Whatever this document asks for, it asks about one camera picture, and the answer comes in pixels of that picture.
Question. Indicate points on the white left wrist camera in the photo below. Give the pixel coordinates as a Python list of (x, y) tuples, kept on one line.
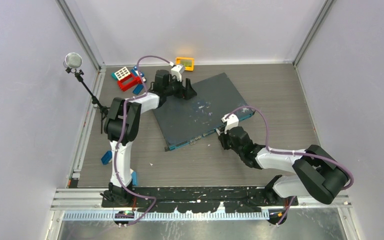
[(177, 70)]

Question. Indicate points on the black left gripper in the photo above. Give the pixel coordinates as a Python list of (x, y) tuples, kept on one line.
[(186, 93)]

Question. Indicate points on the blue white wedge block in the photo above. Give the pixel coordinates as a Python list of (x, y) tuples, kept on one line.
[(134, 179)]

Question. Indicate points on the white window toy brick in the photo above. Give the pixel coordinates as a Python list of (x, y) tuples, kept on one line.
[(121, 74)]

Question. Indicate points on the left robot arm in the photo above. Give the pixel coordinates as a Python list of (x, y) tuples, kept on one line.
[(122, 127)]

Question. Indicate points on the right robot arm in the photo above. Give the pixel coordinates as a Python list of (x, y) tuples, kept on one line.
[(313, 172)]

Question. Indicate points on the small blue toy brick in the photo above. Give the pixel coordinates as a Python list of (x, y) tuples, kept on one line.
[(138, 89)]

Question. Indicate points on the red toy brick frame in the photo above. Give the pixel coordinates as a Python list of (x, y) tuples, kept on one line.
[(128, 82)]

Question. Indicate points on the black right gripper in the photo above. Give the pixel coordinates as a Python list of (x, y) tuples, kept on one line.
[(223, 137)]

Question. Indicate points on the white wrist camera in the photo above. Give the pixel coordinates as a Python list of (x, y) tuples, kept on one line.
[(231, 121), (177, 70)]

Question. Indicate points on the blue white toy brick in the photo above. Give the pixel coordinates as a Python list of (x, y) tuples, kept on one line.
[(137, 74)]

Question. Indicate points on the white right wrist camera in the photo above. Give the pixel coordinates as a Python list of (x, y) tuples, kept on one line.
[(231, 121)]

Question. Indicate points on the dark grey network switch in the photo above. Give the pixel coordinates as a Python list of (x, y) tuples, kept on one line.
[(182, 122)]

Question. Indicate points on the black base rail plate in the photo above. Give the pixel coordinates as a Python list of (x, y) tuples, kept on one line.
[(208, 199)]

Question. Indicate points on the blue toy block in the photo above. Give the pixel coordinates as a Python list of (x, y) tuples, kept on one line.
[(107, 158)]

